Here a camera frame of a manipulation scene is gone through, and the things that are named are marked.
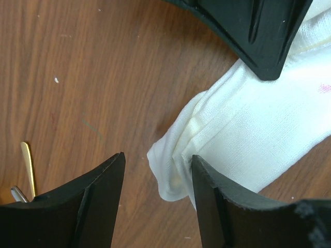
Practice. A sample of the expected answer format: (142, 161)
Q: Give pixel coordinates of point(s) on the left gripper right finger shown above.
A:
(231, 215)

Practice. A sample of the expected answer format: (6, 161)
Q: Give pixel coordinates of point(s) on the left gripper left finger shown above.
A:
(80, 213)

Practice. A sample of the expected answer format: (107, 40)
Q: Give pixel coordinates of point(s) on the gold spoon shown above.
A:
(27, 156)

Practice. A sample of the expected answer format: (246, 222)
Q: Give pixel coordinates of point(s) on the white cloth napkin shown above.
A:
(249, 130)

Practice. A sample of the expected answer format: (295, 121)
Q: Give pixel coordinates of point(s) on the silver fork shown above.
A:
(18, 195)

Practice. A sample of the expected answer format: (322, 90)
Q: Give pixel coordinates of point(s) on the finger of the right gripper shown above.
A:
(259, 32)

